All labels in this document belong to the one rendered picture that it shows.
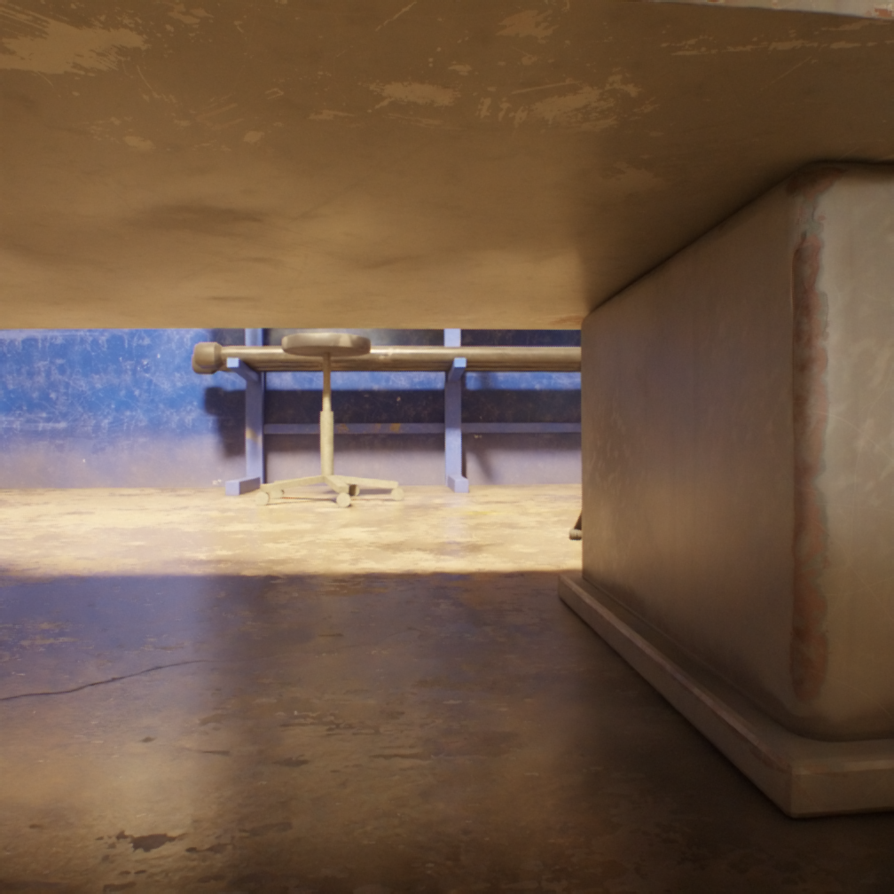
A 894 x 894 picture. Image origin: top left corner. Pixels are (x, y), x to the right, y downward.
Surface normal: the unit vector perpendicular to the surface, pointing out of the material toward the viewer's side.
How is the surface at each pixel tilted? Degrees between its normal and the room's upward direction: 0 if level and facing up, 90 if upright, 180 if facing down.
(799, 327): 90
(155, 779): 0
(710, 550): 90
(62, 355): 90
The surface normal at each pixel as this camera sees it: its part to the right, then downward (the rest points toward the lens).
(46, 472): 0.07, 0.00
